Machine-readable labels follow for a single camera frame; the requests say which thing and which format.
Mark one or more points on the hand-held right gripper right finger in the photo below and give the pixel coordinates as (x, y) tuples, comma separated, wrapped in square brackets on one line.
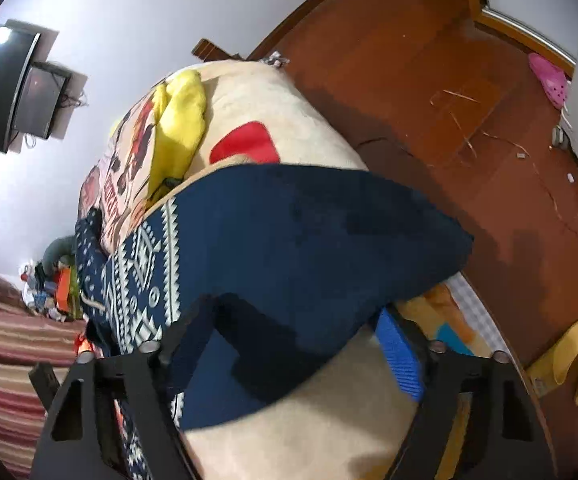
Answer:
[(400, 355)]

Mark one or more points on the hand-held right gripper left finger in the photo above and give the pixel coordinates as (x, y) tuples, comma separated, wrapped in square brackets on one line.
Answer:
[(191, 322)]

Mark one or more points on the navy patterned sweater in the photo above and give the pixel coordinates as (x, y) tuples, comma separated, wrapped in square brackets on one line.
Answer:
[(289, 240)]

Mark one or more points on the colourful bed sheet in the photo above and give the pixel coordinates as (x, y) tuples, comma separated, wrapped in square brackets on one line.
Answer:
[(449, 320)]

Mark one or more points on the orange box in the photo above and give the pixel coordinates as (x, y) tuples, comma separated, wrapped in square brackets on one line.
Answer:
[(64, 290)]

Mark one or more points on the grey cloth bundle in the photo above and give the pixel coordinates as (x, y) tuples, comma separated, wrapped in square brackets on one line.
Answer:
[(59, 255)]

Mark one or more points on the pile of small clutter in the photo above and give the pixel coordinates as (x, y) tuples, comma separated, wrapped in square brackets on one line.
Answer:
[(39, 295)]

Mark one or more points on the striped curtain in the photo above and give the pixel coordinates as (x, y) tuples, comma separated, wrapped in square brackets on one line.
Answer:
[(4, 340)]

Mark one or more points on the yellow cloth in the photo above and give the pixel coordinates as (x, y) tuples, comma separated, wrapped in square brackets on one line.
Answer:
[(179, 125)]

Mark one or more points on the printed beige blanket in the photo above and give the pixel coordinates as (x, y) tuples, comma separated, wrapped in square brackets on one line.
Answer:
[(289, 110)]

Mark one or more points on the small black monitor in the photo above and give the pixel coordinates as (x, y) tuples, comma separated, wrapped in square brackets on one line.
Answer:
[(39, 105)]

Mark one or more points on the white plug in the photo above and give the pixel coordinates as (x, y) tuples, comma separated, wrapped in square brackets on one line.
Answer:
[(560, 137)]

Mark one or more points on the dark wooden headboard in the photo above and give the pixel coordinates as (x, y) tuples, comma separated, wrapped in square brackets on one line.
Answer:
[(214, 50)]

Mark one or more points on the pink slipper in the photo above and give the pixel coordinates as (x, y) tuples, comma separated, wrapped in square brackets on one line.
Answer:
[(549, 80)]

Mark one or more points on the wooden door frame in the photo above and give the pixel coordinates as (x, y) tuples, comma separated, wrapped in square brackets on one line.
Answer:
[(509, 25)]

